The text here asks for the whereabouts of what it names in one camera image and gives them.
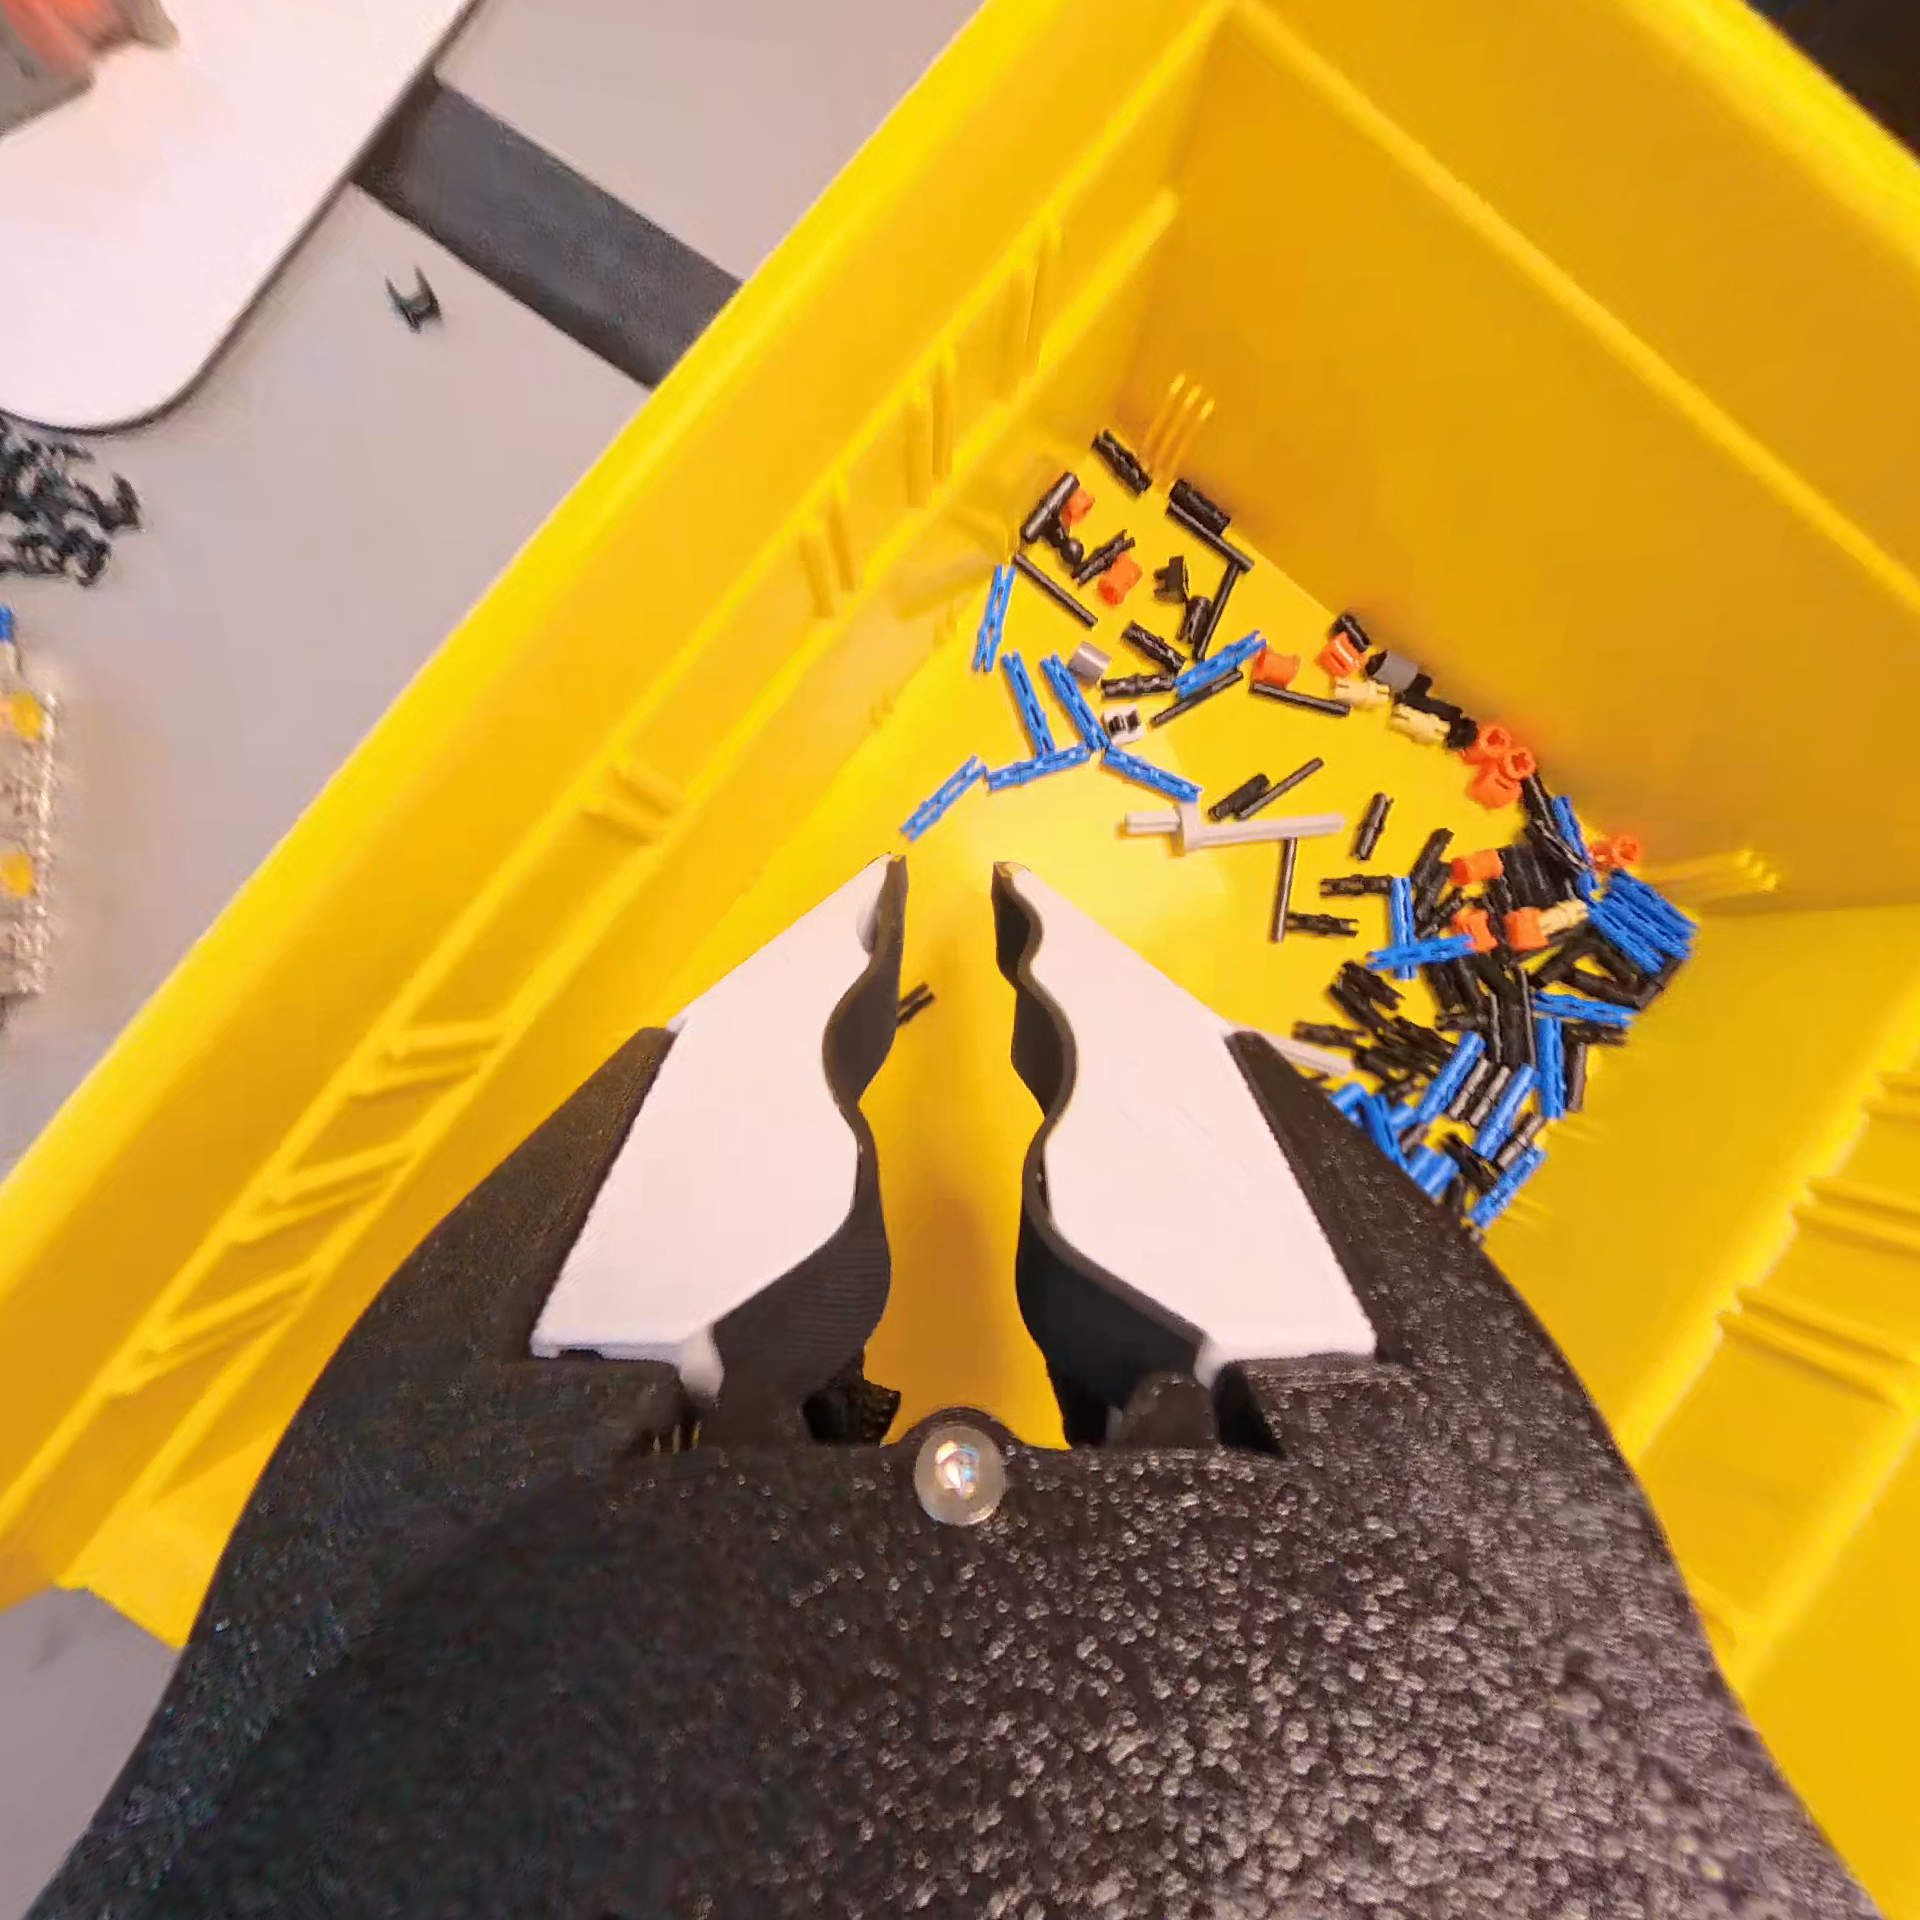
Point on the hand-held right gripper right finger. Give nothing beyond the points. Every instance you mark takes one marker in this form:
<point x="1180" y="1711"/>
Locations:
<point x="1170" y="1183"/>

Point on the pile of blue black pins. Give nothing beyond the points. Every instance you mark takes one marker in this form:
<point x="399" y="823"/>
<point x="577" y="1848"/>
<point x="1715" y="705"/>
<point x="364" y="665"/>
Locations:
<point x="1499" y="974"/>

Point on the white wooden book stand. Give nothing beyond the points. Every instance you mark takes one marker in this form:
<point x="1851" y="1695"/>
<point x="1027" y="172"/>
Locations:
<point x="182" y="224"/>

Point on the yellow bin with small pins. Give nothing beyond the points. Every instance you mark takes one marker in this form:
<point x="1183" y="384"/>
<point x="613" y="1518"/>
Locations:
<point x="602" y="897"/>

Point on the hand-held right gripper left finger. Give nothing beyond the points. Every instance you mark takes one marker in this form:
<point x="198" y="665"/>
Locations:
<point x="717" y="1172"/>

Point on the grey orange toy motor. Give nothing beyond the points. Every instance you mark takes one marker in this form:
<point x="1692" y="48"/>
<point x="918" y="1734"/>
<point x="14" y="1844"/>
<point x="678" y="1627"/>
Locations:
<point x="42" y="80"/>

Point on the small black clip piece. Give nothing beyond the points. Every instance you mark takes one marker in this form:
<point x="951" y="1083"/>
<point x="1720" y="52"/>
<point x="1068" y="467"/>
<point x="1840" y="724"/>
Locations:
<point x="411" y="307"/>

